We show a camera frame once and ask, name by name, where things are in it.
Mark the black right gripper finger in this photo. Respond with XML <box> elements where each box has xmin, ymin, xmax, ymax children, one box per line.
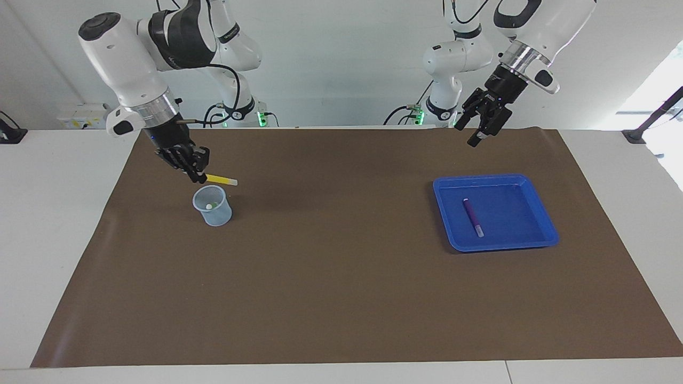
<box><xmin>156</xmin><ymin>148</ymin><xmax>194</xmax><ymax>172</ymax></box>
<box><xmin>187</xmin><ymin>147</ymin><xmax>210</xmax><ymax>185</ymax></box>

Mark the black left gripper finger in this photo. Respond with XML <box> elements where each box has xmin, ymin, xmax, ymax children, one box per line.
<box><xmin>454</xmin><ymin>90</ymin><xmax>483</xmax><ymax>130</ymax></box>
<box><xmin>467</xmin><ymin>104</ymin><xmax>513</xmax><ymax>148</ymax></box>

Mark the purple pen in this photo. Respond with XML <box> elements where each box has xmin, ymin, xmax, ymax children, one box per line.
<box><xmin>462</xmin><ymin>198</ymin><xmax>485</xmax><ymax>238</ymax></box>

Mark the blue plastic tray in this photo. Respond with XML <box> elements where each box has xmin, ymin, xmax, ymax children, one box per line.
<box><xmin>433</xmin><ymin>174</ymin><xmax>560</xmax><ymax>252</ymax></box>

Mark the translucent plastic cup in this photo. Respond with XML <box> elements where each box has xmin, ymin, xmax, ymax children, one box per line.
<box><xmin>192</xmin><ymin>185</ymin><xmax>233</xmax><ymax>227</ymax></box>

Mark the black stand with pole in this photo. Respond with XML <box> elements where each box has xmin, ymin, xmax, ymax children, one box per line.
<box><xmin>622</xmin><ymin>85</ymin><xmax>683</xmax><ymax>145</ymax></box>

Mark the black table clamp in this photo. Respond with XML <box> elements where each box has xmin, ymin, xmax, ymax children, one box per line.
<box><xmin>0</xmin><ymin>110</ymin><xmax>28</xmax><ymax>145</ymax></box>

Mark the brown table mat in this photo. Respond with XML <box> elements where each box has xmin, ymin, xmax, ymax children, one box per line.
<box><xmin>30</xmin><ymin>127</ymin><xmax>683</xmax><ymax>369</ymax></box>

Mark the black right base cable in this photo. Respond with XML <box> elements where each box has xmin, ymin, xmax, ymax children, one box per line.
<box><xmin>203</xmin><ymin>103</ymin><xmax>227</xmax><ymax>129</ymax></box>

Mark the black base cable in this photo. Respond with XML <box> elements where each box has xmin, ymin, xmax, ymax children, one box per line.
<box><xmin>203</xmin><ymin>103</ymin><xmax>227</xmax><ymax>129</ymax></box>
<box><xmin>383</xmin><ymin>80</ymin><xmax>434</xmax><ymax>126</ymax></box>

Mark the black left base cable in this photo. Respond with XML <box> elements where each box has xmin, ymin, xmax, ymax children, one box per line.
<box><xmin>383</xmin><ymin>80</ymin><xmax>434</xmax><ymax>126</ymax></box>

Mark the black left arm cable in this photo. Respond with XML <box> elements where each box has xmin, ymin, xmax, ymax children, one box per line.
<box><xmin>443</xmin><ymin>0</ymin><xmax>489</xmax><ymax>25</ymax></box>

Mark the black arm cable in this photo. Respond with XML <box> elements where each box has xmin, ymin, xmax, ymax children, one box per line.
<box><xmin>443</xmin><ymin>0</ymin><xmax>489</xmax><ymax>25</ymax></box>
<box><xmin>176</xmin><ymin>64</ymin><xmax>242</xmax><ymax>126</ymax></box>

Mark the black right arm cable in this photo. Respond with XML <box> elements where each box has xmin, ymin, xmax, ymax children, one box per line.
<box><xmin>176</xmin><ymin>64</ymin><xmax>242</xmax><ymax>126</ymax></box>

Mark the white wall socket box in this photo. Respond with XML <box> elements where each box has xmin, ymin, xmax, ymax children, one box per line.
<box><xmin>58</xmin><ymin>103</ymin><xmax>110</xmax><ymax>130</ymax></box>

